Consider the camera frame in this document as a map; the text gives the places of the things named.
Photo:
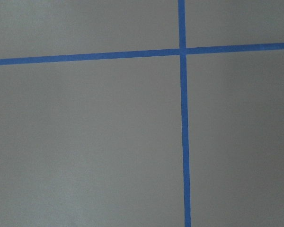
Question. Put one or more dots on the blue tape line lengthwise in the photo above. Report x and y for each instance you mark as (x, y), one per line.
(184, 111)

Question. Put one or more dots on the blue tape line crosswise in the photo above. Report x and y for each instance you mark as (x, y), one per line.
(144, 53)

